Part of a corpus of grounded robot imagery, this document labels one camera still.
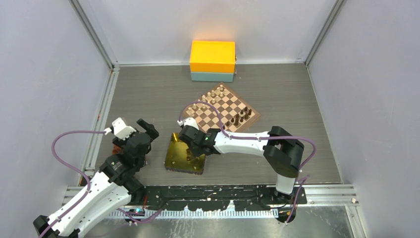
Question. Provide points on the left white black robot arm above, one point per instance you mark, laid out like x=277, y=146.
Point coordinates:
x=111, y=187

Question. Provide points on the yellow box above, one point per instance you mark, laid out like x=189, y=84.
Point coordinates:
x=213, y=56

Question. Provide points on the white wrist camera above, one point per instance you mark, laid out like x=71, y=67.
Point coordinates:
x=190, y=122
x=121, y=130

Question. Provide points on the yellow transparent tray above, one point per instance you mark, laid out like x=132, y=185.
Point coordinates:
x=175, y=160

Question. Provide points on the wooden chessboard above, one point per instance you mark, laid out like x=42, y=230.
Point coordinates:
x=227, y=103

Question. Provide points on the brown cloth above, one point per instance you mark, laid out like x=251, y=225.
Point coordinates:
x=116, y=150

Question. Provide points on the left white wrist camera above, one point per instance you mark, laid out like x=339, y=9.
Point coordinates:
x=121, y=130

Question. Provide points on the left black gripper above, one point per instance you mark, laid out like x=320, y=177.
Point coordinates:
x=149, y=128

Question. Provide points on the grey-blue box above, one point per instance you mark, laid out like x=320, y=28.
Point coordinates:
x=212, y=76

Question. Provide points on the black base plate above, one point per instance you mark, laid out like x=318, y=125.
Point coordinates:
x=261, y=197

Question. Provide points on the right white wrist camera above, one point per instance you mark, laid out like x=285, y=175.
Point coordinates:
x=190, y=122

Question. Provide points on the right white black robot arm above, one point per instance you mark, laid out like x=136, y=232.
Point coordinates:
x=282, y=151

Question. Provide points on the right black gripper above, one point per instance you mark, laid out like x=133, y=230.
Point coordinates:
x=196, y=153

